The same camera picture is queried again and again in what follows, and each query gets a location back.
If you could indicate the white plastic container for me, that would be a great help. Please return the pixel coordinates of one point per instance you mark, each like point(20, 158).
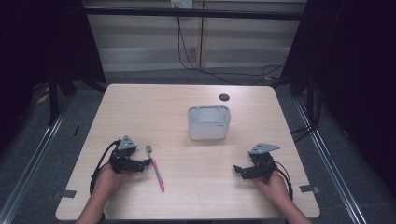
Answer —
point(208, 124)

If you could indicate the black horizontal bar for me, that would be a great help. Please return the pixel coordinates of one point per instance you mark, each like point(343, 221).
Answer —
point(193, 13)

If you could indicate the grey tape strip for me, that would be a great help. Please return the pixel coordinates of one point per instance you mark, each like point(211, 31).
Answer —
point(67, 193)
point(309, 188)

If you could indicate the metal floor rail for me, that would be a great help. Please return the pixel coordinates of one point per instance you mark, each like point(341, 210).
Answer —
point(330, 168)
point(28, 174)

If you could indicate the black curtain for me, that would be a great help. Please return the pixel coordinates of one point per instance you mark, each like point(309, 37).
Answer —
point(355, 77)
point(37, 46)

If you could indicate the person's right hand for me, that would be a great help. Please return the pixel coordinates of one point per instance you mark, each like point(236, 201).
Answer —
point(274, 186)

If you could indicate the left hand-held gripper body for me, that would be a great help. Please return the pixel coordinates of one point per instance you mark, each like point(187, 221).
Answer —
point(123, 155)

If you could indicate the pink toothbrush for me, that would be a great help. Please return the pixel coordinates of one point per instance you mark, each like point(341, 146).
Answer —
point(157, 174)

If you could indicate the person's left hand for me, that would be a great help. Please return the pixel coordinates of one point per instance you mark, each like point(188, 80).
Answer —
point(109, 179)

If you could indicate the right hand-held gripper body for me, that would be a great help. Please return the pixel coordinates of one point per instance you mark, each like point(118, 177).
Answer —
point(261, 161)

